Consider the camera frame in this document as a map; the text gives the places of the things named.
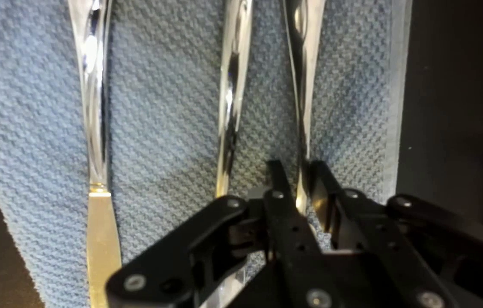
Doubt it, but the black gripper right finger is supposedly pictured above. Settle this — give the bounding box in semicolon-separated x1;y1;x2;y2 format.
308;159;483;308

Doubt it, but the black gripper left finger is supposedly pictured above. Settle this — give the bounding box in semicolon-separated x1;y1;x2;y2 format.
104;159;337;308

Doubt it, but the steel fork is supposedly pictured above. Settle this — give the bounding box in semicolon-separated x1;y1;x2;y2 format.
281;0;329;216

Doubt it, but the steel spoon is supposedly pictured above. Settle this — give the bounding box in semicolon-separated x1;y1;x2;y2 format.
212;0;257;200

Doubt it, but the steel table knife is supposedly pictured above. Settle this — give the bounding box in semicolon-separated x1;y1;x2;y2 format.
67;0;125;308

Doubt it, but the blue waffle-weave towel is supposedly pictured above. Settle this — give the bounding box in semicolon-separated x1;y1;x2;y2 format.
0;0;414;308

